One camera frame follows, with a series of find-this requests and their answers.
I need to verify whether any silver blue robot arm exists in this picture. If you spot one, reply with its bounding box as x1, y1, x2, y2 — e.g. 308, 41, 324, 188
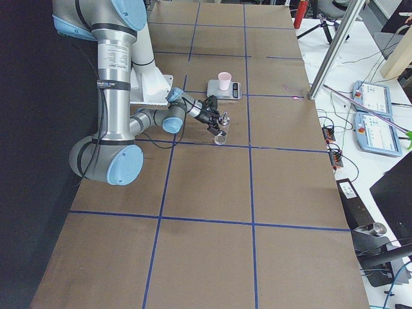
53, 1, 223, 185

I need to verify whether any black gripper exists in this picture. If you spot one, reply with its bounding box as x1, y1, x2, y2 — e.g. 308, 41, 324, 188
196, 103, 225, 136

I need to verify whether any silver digital kitchen scale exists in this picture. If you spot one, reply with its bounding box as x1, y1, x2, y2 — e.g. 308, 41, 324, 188
207, 79, 242, 100

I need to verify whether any aluminium frame post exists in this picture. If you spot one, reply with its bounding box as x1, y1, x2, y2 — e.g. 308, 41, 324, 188
308, 0, 366, 100

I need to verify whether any pink plastic cup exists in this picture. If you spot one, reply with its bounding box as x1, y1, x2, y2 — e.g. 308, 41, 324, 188
218, 71, 232, 91

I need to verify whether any red cylinder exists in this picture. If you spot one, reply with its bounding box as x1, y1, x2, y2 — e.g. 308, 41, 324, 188
294, 0, 308, 30

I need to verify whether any white pedestal column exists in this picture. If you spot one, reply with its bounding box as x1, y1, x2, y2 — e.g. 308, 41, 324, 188
130, 24, 173, 106

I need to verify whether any black tripod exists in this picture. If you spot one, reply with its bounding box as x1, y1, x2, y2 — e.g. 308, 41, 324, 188
296, 17, 350, 45

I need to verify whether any clear glass sauce bottle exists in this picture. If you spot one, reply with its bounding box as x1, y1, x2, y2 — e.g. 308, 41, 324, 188
214, 111, 230, 145

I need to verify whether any blue teach pendant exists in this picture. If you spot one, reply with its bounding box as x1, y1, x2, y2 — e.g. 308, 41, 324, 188
352, 80, 393, 117
354, 112, 402, 157

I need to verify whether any near blue teach pendant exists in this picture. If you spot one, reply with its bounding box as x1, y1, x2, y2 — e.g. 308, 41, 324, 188
354, 112, 402, 157

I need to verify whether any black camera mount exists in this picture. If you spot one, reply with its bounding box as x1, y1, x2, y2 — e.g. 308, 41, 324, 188
203, 95, 218, 113

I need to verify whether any far blue teach pendant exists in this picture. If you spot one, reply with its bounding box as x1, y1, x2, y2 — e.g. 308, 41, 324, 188
352, 80, 393, 117

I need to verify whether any grabber stick green handle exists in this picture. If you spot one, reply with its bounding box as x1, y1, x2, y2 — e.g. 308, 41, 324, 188
323, 84, 412, 141

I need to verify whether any orange terminal block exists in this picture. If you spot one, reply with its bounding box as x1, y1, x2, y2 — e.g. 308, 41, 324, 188
322, 126, 335, 144
328, 149, 343, 171

